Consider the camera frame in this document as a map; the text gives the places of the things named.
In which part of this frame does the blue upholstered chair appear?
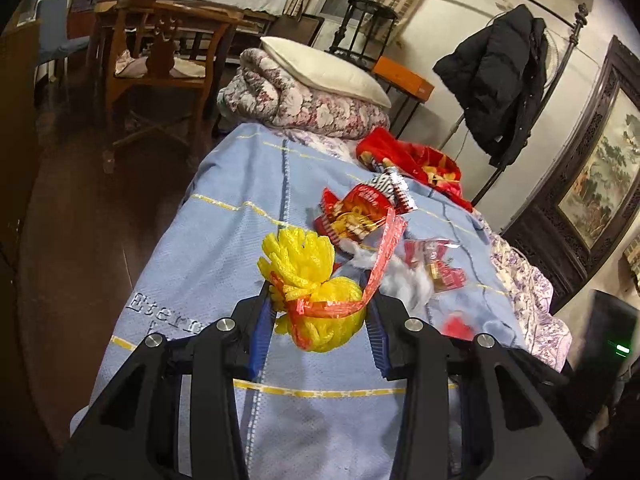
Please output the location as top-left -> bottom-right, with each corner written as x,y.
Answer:
35,0 -> 91,106

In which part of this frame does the carved wooden painted screen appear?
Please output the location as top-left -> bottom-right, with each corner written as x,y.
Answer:
500,35 -> 640,311

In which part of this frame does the red plastic strip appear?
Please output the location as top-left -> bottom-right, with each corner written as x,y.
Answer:
270,207 -> 408,348

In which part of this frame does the clear red wrapper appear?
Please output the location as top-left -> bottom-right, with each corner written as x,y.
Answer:
404,239 -> 468,293

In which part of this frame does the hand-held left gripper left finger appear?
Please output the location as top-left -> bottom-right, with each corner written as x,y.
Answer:
57,290 -> 276,480

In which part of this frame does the carved wooden armchair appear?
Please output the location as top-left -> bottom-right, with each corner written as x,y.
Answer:
92,0 -> 246,173

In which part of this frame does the blue checked blanket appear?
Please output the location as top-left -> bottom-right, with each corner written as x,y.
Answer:
70,122 -> 526,480

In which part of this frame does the black box with green light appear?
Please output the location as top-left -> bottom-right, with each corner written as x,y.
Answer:
570,287 -> 640,411

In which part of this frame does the cream pillow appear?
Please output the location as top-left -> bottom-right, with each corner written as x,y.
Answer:
260,36 -> 392,108

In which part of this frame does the beige seat cushion cloth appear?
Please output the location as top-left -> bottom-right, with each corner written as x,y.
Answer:
115,52 -> 208,78

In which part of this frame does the yellow mesh bag of fruit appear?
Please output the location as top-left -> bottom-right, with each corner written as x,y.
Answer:
257,227 -> 367,353

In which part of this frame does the black padded jacket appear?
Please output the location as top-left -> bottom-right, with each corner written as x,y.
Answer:
432,4 -> 548,168

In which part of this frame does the folded floral quilt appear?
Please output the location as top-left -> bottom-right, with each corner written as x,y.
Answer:
217,49 -> 392,141

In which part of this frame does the red patterned blanket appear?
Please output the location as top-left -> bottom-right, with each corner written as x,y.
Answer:
356,127 -> 473,211

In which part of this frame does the black round metal stand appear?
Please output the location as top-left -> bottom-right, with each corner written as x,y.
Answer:
327,0 -> 398,68

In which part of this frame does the flat orange box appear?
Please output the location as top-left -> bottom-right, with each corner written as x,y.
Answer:
372,56 -> 435,106

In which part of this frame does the dark framed board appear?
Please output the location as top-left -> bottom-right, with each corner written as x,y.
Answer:
267,14 -> 326,48

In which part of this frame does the striped foil wrapper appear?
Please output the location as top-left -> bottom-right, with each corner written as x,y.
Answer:
370,170 -> 418,213

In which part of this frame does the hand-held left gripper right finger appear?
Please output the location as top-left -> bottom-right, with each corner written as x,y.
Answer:
362,287 -> 586,480

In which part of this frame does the red snack packet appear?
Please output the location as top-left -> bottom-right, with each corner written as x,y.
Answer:
314,182 -> 396,253

